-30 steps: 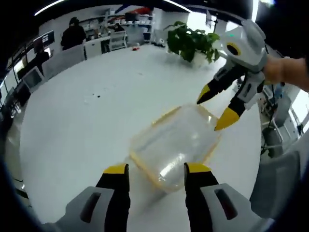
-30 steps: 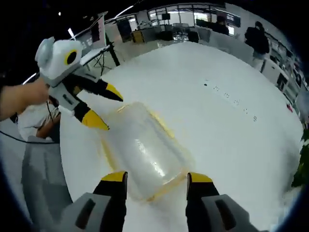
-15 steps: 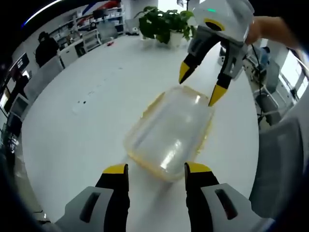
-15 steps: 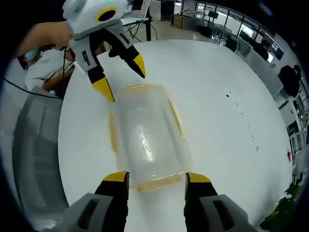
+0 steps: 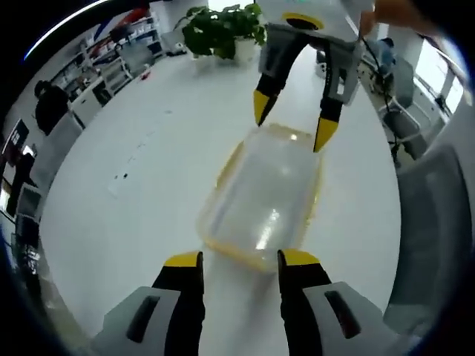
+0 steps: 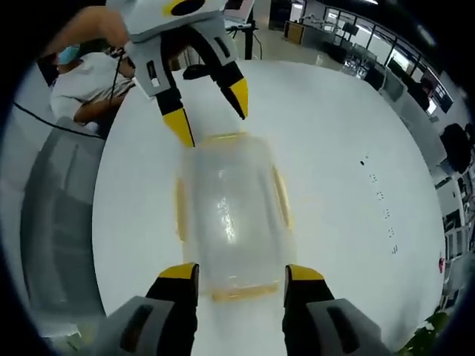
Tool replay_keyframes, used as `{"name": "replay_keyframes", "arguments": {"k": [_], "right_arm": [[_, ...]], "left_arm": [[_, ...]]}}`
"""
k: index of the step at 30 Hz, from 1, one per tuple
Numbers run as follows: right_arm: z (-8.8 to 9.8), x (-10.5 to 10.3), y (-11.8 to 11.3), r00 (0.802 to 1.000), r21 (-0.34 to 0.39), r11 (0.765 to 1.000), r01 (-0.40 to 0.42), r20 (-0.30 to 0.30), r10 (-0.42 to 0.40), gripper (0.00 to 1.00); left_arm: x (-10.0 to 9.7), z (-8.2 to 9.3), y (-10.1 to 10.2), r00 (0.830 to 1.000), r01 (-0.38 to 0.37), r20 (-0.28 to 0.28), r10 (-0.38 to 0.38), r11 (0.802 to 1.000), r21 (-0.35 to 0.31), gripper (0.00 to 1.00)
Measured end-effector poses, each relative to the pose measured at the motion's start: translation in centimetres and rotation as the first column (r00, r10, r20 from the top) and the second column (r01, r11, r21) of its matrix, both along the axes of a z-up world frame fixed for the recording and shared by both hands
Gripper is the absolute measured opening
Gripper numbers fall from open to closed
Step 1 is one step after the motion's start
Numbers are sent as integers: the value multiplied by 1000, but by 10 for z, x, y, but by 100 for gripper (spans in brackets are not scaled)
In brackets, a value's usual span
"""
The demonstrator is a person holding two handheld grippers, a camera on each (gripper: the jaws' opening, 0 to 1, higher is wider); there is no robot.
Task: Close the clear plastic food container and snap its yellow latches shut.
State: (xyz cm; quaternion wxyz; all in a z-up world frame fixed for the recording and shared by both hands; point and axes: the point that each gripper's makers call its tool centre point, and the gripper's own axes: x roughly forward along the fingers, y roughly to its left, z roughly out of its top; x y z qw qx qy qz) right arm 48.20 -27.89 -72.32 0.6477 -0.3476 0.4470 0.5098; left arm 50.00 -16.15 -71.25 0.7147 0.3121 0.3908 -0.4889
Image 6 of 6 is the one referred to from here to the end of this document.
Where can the black tripod stand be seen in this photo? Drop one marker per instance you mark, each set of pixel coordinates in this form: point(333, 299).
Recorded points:
point(249, 33)

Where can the person's white shirt torso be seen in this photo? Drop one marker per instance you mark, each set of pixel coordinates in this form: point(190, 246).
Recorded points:
point(89, 85)

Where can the person's blue face mask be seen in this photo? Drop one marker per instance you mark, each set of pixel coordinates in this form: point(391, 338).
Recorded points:
point(69, 55)

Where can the clear container with yellow buckle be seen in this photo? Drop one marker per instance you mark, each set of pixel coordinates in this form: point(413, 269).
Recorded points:
point(234, 211)

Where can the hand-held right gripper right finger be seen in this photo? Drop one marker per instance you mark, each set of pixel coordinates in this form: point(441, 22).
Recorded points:
point(308, 296)

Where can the green potted plant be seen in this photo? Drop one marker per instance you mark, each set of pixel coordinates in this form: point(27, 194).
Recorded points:
point(426, 335)

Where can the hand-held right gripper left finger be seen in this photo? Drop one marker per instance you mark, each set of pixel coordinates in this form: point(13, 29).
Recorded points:
point(174, 308)

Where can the yellow cabinet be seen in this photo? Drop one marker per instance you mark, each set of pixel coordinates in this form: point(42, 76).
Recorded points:
point(294, 32)

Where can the small red object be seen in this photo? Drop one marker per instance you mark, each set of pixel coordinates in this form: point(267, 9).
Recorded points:
point(441, 265)

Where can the grey mesh office chair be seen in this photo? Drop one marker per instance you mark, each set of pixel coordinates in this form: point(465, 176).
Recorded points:
point(59, 222)

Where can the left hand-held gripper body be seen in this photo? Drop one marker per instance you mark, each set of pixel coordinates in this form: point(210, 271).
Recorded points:
point(159, 20)

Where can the black office chair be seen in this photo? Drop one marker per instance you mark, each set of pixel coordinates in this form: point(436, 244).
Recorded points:
point(457, 148)

